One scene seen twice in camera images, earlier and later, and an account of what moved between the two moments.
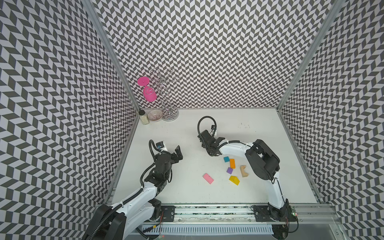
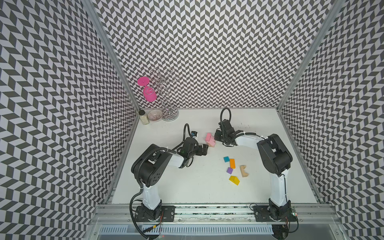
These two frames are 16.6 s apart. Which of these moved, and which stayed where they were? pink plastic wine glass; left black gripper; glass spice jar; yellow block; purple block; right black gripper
Moved: left black gripper; right black gripper
Stayed: pink plastic wine glass; purple block; glass spice jar; yellow block
